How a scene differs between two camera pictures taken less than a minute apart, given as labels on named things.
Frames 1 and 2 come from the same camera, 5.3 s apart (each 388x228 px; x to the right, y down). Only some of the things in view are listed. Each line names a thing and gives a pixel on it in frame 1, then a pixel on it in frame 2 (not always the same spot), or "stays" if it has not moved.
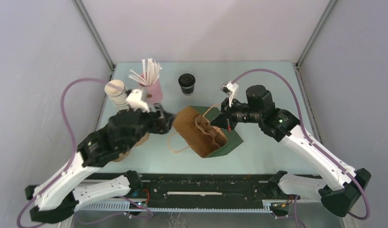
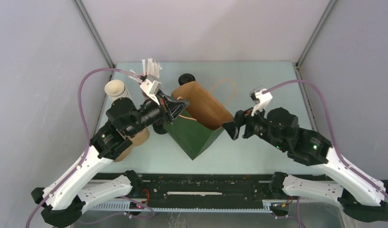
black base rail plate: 197,192 stays
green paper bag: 233,140 to 202,122
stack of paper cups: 117,90 stays
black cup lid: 186,80 stays
